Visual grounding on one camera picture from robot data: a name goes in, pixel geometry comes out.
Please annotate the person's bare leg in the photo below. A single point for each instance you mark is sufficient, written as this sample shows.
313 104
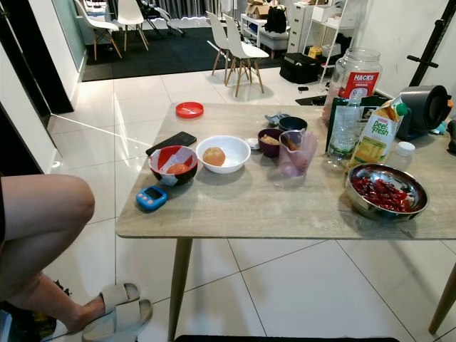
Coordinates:
43 228

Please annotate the light wooden table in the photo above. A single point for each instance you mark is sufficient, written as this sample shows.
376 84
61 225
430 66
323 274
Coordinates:
256 205

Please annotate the white chair wooden legs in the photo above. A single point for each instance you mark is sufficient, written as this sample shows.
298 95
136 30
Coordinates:
96 21
130 14
217 35
246 51

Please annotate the small white capped jar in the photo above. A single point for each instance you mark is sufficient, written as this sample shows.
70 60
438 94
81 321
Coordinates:
405 148

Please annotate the red and black bowl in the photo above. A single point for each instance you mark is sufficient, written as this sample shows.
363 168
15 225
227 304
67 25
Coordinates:
185 178

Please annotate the red dried chillies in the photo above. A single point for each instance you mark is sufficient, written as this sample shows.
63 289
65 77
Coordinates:
381 194

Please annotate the black stand pole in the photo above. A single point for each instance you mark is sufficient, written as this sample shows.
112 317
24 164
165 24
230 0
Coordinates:
434 37

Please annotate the blue digital timer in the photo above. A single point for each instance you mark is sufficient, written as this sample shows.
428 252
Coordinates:
151 198

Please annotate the black backpack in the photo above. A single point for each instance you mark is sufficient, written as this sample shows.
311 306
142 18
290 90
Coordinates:
276 19

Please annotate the small white lid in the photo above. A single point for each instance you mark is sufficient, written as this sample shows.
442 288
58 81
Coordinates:
252 143

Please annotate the red plastic lid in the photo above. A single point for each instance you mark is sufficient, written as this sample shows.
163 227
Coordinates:
189 110

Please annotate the black smartphone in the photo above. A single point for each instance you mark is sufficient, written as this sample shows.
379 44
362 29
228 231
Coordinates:
171 143

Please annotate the white bowl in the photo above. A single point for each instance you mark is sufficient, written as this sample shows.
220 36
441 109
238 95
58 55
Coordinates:
233 166

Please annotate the dark green box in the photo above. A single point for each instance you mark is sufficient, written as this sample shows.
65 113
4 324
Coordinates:
374 112

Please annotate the black rug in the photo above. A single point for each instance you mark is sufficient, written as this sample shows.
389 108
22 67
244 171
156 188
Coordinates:
171 53

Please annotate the beige slipper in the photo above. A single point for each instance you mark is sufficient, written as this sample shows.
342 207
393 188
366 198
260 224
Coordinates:
121 294
117 324

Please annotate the purple plastic measuring cup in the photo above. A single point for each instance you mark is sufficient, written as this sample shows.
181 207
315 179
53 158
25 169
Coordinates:
298 160

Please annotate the Peel Fresh juice carton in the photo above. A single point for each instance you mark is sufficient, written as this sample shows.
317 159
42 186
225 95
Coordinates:
376 139

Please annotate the steel bowl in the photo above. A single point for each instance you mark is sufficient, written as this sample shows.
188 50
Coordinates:
363 207

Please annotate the small purple bowl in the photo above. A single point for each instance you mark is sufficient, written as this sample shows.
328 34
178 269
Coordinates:
267 147

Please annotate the grey kitchen utensil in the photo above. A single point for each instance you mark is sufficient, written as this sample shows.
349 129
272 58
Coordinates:
273 119

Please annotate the black round fan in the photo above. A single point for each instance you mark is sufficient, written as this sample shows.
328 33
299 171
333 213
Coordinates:
424 110

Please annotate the white drawer cabinet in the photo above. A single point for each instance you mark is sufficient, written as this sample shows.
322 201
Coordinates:
299 25

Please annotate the clear Hacks candy jar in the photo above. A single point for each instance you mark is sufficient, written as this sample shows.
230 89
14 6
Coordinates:
356 71

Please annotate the dark teal bowl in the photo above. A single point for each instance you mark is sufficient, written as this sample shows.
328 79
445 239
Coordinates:
292 125

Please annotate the clear plastic water bottle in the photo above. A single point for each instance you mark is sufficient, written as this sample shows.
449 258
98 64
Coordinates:
343 132

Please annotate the round orange onion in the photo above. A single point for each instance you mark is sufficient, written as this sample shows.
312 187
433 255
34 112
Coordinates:
214 156

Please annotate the black door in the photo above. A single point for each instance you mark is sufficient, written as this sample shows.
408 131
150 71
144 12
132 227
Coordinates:
43 64

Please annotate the small yellow box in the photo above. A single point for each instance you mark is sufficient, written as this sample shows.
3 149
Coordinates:
315 52

